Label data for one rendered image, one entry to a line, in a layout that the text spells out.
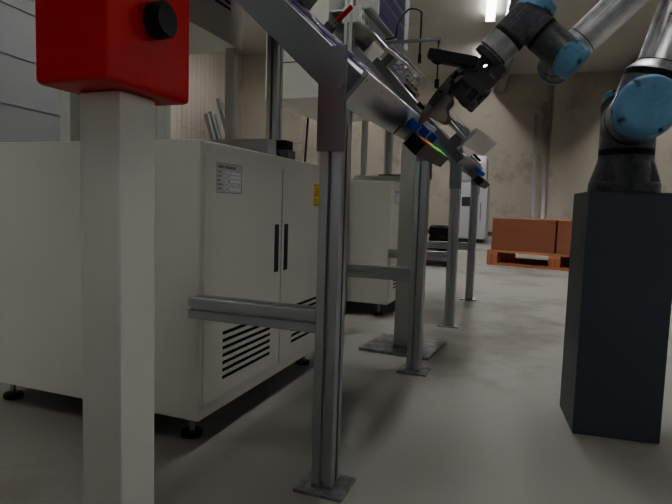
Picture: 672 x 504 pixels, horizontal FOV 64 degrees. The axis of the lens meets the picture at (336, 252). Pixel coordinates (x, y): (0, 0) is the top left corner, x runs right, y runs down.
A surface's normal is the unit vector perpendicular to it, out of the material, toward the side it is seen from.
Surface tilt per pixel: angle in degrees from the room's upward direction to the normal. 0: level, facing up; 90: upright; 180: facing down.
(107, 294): 90
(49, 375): 90
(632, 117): 96
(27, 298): 90
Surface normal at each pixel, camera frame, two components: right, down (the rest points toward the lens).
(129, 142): 0.94, 0.06
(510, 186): -0.25, 0.07
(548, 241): -0.51, 0.06
